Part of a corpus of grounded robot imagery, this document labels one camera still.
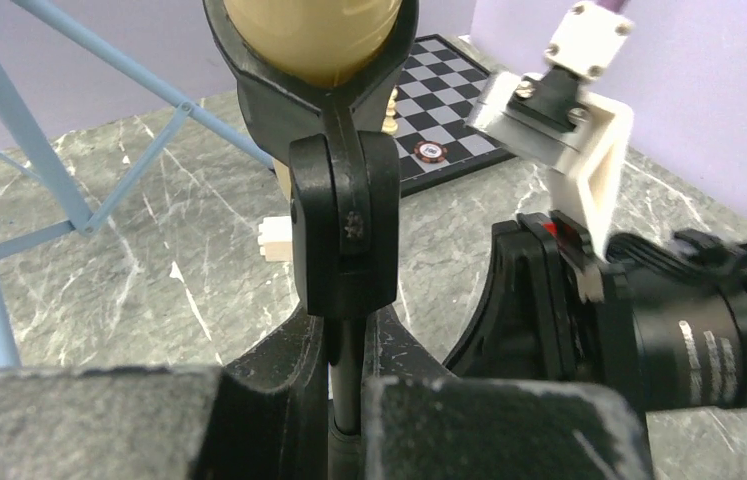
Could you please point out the gold toy microphone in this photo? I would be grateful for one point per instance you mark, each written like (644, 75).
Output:
(323, 42)

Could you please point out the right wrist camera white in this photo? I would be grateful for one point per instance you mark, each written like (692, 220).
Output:
(555, 120)

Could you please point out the light blue music stand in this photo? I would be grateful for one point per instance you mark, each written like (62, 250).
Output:
(47, 168)

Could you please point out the white chess pawn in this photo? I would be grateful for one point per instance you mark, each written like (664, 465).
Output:
(389, 125)

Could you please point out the blue white block toy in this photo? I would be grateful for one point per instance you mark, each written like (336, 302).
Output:
(275, 236)

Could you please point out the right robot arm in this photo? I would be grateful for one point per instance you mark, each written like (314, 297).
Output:
(675, 325)

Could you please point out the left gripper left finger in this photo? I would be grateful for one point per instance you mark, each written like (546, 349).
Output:
(263, 416)

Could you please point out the black white chessboard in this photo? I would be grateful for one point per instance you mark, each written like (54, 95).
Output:
(437, 90)

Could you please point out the poker chip on chessboard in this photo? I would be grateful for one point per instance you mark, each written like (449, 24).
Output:
(430, 152)

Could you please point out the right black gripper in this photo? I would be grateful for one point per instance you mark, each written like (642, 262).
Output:
(537, 317)

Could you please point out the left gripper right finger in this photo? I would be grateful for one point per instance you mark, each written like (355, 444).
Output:
(421, 422)

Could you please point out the black microphone stand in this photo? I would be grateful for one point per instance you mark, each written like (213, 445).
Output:
(344, 200)

